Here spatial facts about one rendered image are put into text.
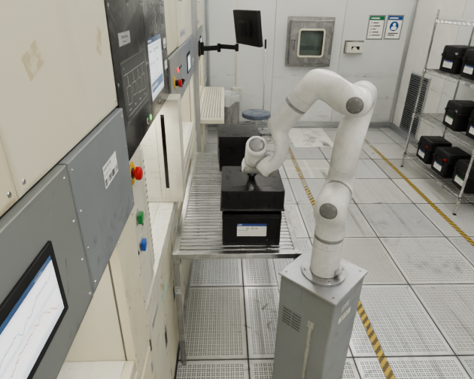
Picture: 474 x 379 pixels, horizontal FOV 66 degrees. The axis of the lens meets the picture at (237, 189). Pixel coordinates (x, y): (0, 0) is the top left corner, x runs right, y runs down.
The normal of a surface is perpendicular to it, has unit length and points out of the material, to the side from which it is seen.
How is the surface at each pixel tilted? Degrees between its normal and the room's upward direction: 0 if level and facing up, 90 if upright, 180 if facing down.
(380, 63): 90
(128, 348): 90
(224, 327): 0
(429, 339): 0
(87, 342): 90
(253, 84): 90
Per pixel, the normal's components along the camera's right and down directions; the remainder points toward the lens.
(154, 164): 0.04, 0.45
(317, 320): -0.69, 0.32
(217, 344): 0.01, -0.89
